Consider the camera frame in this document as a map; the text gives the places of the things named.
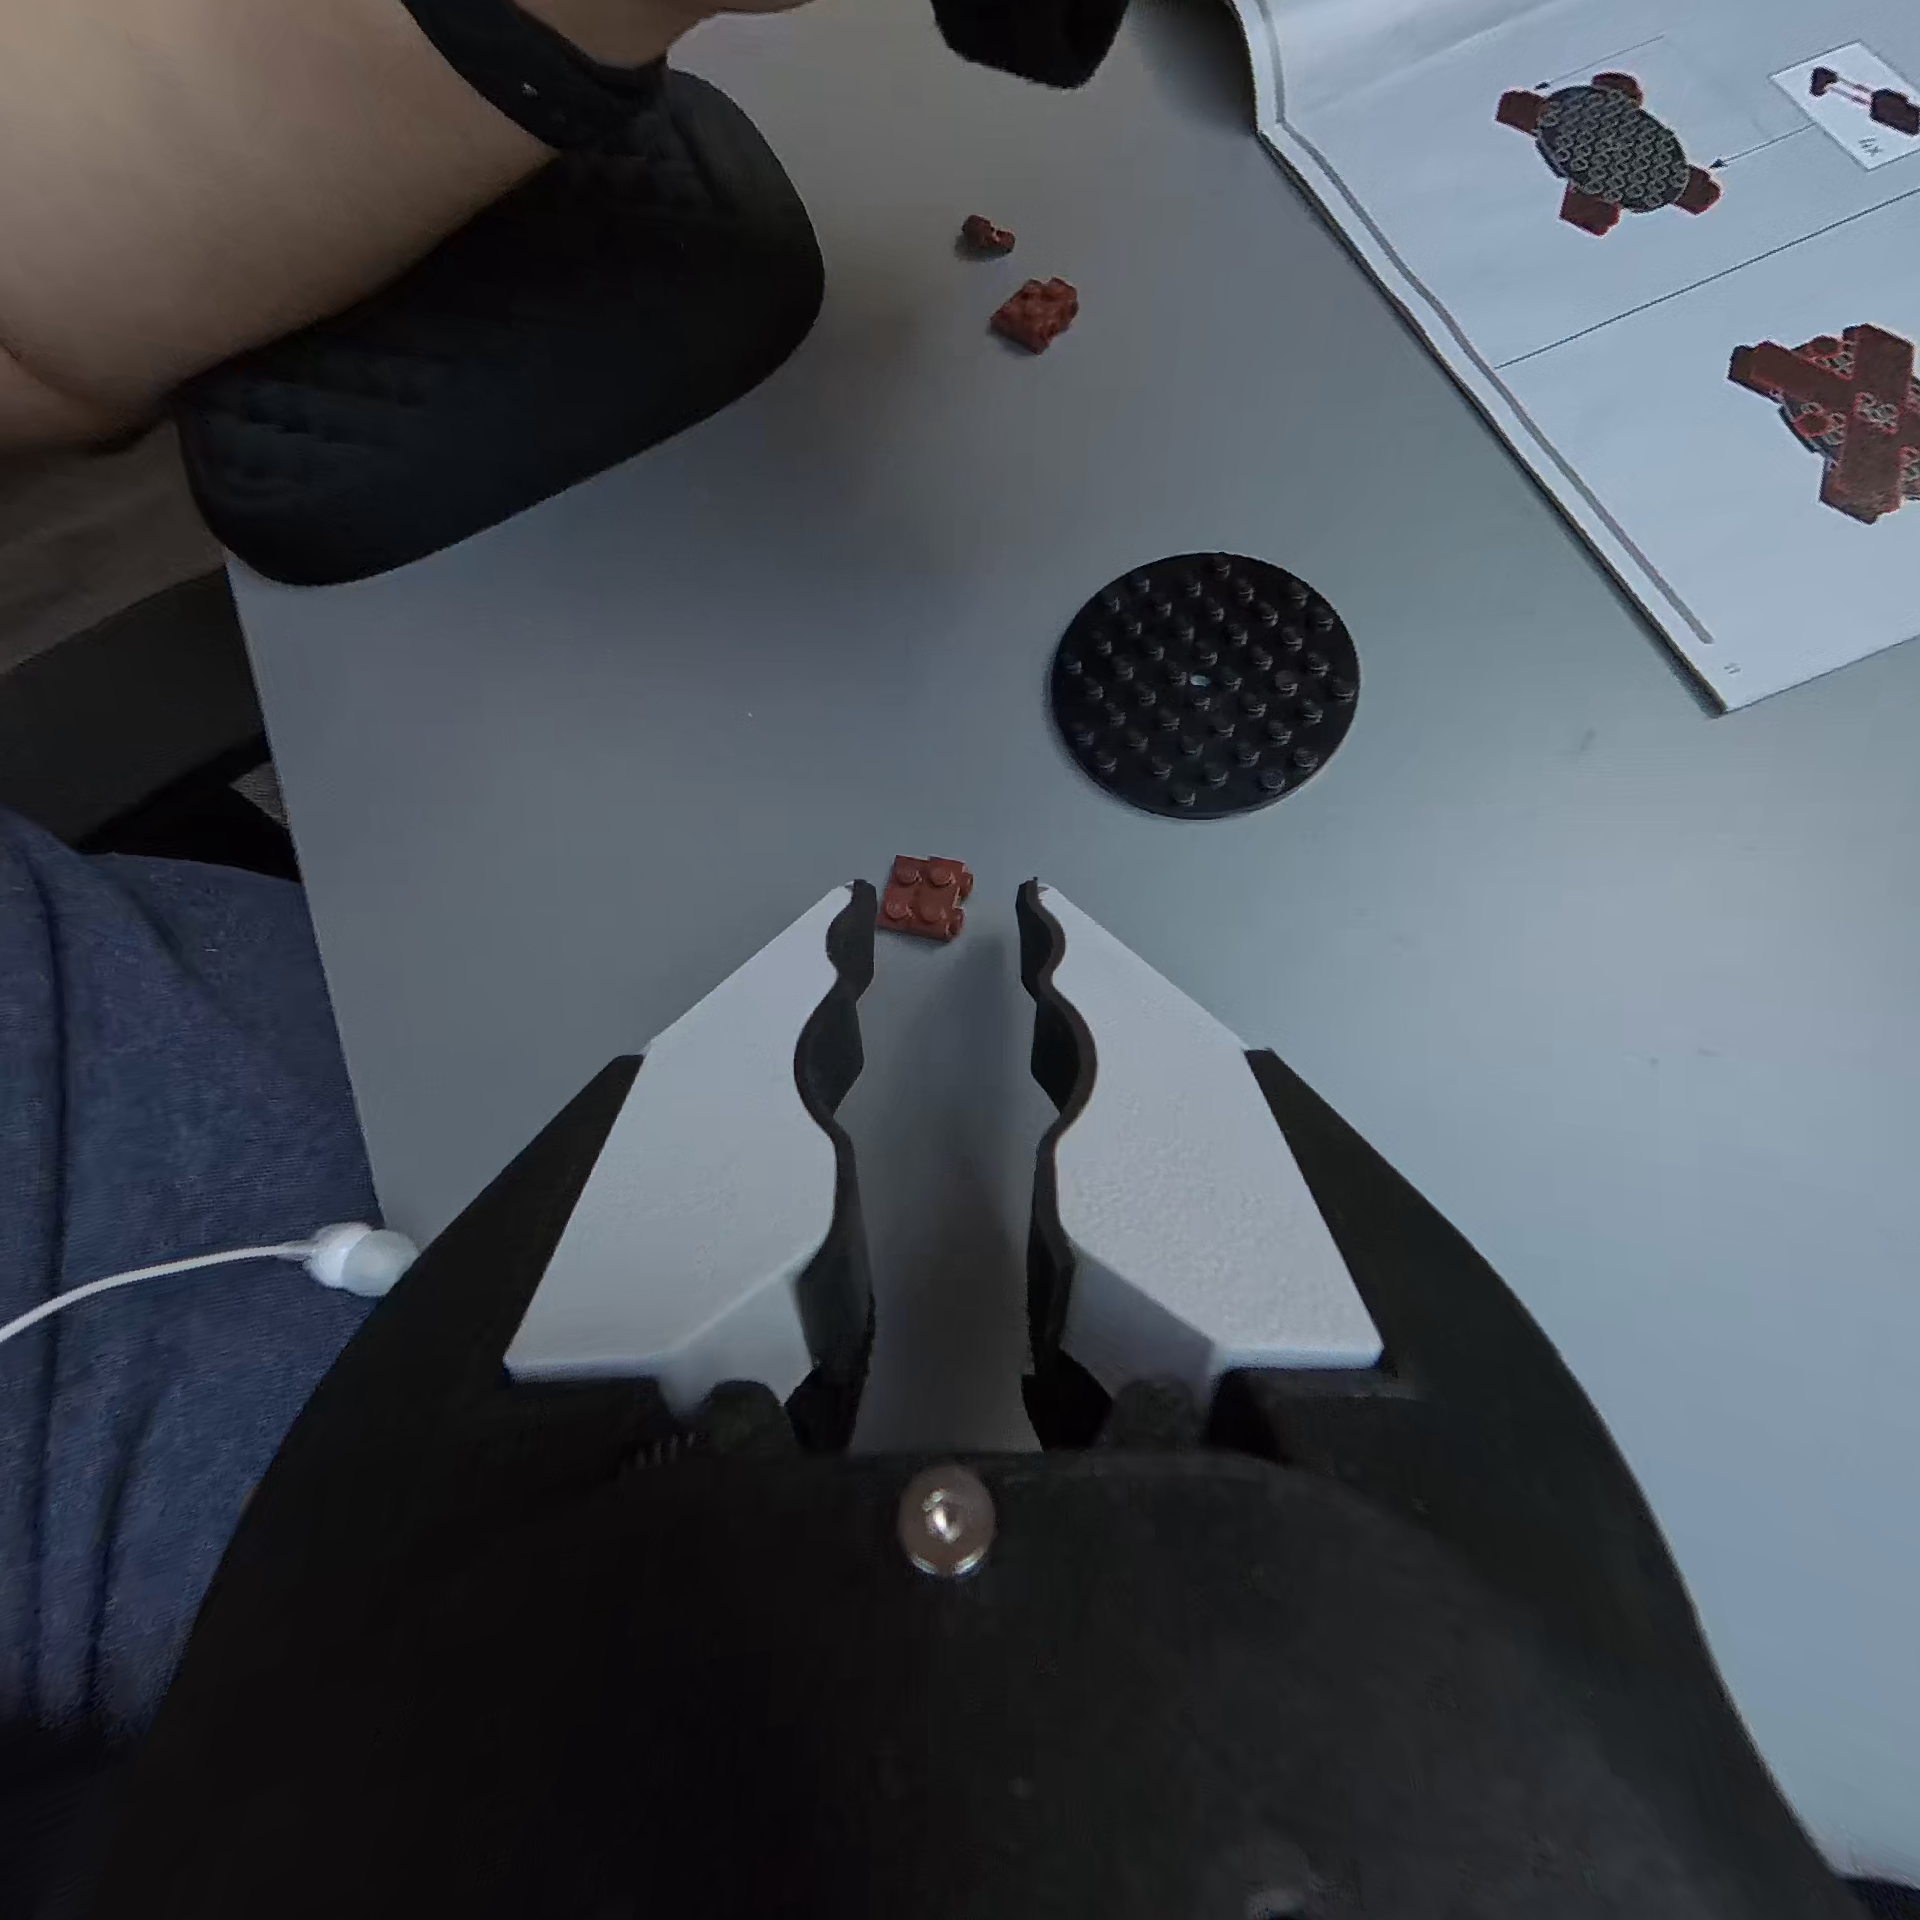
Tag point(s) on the black round studded plate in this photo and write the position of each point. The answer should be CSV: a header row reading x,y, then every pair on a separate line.
x,y
1201,721

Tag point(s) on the grey desk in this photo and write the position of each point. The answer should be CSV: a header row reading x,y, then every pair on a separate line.
x,y
674,721

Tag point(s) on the black wrist rest pad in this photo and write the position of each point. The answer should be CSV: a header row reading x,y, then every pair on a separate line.
x,y
493,389

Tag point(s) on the person's left forearm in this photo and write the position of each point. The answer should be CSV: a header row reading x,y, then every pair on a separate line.
x,y
224,182

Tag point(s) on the person's blue shirt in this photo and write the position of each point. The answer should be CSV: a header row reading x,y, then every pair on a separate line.
x,y
148,1125

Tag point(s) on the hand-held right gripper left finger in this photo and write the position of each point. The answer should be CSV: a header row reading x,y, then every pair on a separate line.
x,y
690,1200

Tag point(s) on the black wristband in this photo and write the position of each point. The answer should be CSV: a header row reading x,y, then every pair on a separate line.
x,y
556,89

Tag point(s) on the white instruction booklet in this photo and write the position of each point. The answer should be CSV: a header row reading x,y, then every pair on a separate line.
x,y
1499,225

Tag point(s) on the small brown toy brick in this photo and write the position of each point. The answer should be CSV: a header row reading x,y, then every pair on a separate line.
x,y
986,235

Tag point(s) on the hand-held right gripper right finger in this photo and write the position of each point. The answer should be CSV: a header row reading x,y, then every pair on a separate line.
x,y
1184,1200

